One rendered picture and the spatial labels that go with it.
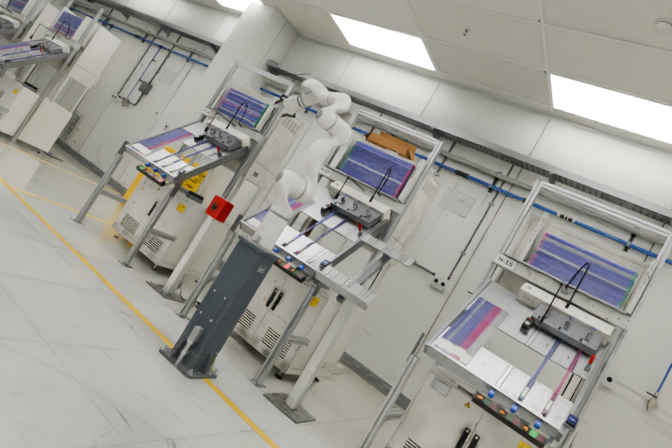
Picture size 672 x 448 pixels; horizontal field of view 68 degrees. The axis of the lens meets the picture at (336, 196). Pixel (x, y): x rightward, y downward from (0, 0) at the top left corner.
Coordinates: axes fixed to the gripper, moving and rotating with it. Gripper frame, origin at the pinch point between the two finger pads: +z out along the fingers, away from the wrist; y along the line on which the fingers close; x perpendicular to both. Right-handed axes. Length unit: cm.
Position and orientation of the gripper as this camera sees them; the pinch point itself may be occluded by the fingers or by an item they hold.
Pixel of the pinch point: (279, 109)
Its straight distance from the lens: 318.6
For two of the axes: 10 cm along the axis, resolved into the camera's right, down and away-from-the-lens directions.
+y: 4.0, 7.9, 4.6
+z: -8.9, 2.4, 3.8
